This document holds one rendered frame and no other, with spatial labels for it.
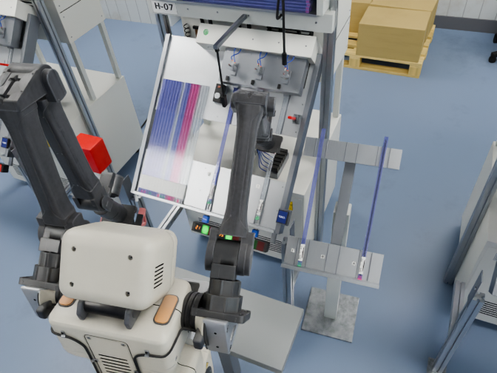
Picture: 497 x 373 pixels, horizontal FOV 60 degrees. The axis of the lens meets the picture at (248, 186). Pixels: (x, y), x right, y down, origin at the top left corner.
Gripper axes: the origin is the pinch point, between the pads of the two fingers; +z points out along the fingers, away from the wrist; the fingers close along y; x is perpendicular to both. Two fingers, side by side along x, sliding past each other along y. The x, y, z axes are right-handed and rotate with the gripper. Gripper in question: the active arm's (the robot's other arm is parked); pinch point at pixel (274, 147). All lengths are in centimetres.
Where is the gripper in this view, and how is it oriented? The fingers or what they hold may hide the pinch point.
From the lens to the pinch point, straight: 169.7
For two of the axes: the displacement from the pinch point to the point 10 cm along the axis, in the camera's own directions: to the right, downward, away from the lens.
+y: -9.1, -2.2, 3.4
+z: 3.2, 1.3, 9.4
